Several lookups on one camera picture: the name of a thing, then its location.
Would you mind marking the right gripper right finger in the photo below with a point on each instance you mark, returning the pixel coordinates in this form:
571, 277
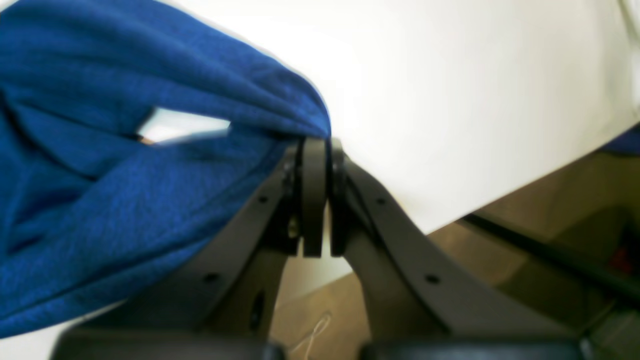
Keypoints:
421, 304

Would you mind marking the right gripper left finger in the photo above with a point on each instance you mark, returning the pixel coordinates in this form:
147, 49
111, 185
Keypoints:
219, 305

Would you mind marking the dark blue t-shirt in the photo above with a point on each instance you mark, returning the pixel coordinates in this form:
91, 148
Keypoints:
131, 133

